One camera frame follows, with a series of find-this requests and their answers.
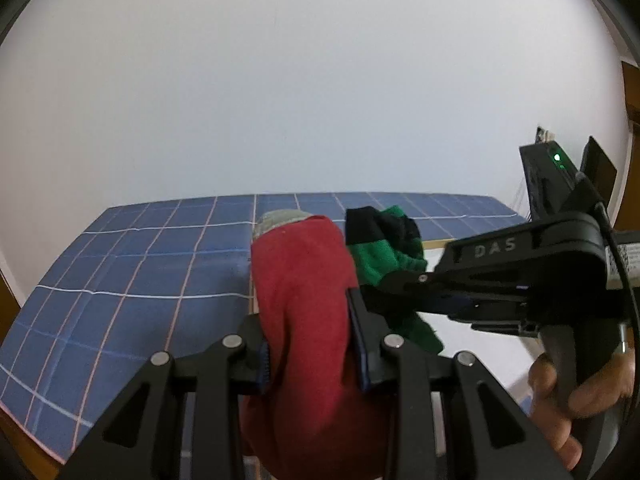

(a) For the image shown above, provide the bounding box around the dark red underwear grey waistband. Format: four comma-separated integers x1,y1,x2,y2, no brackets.
239,210,388,480

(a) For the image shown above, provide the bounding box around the tan cardboard tray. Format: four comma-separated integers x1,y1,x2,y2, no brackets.
247,237,538,480

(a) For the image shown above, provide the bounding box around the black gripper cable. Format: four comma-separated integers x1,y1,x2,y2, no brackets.
592,199,640,361

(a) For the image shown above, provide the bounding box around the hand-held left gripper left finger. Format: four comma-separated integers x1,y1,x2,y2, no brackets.
59,312,273,480

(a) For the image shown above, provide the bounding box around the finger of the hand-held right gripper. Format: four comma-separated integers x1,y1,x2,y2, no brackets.
382,270,451,293
361,287,473,322

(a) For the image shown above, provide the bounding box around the brown wooden frame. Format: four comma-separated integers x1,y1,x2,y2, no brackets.
620,60,640,126

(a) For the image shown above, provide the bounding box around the person's right hand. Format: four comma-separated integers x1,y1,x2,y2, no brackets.
529,352,640,471

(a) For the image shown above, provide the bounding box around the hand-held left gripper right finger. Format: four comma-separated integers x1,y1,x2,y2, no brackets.
346,287,576,480

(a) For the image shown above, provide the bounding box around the green and black underwear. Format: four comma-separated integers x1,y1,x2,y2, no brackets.
346,205,446,353

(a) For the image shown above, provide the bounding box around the blue checked tablecloth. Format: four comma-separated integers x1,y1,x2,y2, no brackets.
0,191,531,466

